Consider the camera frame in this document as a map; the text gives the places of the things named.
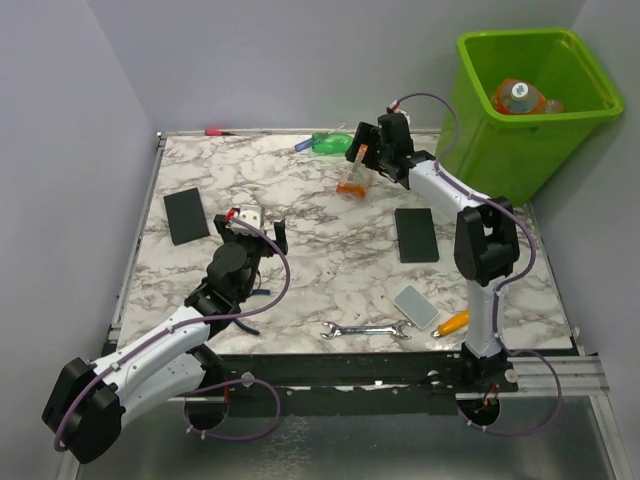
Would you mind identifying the orange label bottle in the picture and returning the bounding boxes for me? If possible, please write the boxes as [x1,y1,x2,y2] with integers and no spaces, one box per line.
[491,78,547,115]
[336,144,368,200]

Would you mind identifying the green sprite bottle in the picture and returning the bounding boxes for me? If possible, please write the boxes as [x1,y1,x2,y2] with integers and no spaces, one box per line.
[311,132,353,156]

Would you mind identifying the orange juice bottle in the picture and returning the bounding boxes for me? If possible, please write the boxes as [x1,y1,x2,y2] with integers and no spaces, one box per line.
[545,99,565,114]

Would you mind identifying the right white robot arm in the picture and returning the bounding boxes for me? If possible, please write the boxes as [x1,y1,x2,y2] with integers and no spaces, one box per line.
[346,113,520,391]

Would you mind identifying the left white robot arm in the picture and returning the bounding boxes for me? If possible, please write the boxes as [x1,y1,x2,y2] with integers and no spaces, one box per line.
[42,208,288,464]

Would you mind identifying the green plastic bin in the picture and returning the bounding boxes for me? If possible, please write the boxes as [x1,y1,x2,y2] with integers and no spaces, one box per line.
[436,27,624,207]

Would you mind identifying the left black foam pad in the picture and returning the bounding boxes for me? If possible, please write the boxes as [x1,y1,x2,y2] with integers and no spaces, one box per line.
[163,188,210,246]

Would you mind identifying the black foam pad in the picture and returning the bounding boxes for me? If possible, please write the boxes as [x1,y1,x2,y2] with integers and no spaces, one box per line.
[394,208,440,263]
[163,188,210,246]

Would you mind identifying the right black foam pad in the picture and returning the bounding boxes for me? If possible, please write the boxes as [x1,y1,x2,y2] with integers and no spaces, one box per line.
[394,208,440,263]

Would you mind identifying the silver open-end wrench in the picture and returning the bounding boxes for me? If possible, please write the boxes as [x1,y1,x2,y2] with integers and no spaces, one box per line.
[320,321,411,340]

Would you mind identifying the grey rectangular sharpening stone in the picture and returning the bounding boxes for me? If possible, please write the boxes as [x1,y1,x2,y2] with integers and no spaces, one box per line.
[393,286,439,330]

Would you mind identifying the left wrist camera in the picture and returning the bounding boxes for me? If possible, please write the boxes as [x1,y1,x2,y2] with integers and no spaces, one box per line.
[227,205,264,236]

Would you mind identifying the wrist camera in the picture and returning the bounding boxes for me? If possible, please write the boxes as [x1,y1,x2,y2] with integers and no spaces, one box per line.
[386,100,411,125]
[227,205,264,236]

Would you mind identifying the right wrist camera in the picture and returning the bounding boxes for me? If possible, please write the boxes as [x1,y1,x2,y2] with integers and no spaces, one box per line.
[386,100,411,125]

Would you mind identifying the blue handled pliers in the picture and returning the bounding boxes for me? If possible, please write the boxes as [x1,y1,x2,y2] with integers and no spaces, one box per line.
[234,288,272,336]

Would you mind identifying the blue handled screwdriver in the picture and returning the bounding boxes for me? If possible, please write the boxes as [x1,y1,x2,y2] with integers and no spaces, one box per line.
[294,137,313,152]

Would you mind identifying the black base frame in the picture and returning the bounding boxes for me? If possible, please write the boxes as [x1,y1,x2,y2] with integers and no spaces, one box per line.
[202,352,518,416]

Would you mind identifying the orange screwdriver handle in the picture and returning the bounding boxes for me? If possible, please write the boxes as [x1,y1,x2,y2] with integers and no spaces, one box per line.
[431,310,470,339]

